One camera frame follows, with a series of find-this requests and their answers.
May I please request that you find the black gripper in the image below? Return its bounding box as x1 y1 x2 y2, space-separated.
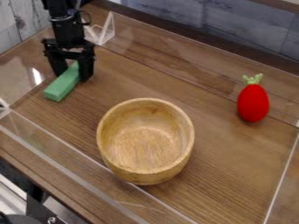
42 17 95 81

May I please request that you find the green rectangular stick block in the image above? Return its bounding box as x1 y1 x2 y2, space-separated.
43 62 80 102

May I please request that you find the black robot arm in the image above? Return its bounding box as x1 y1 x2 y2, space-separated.
42 0 96 81

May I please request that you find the brown wooden bowl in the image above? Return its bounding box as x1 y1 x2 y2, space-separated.
96 98 195 186

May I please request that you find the red plush strawberry toy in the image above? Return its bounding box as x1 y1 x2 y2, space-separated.
238 73 270 123

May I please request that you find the clear acrylic corner bracket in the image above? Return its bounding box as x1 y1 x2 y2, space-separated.
84 12 115 46

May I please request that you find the clear acrylic tray wall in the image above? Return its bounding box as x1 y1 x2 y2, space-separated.
0 13 299 224

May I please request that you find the black metal bracket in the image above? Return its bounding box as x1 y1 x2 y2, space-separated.
26 195 59 224

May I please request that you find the black cable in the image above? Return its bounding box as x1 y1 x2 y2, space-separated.
0 211 11 224

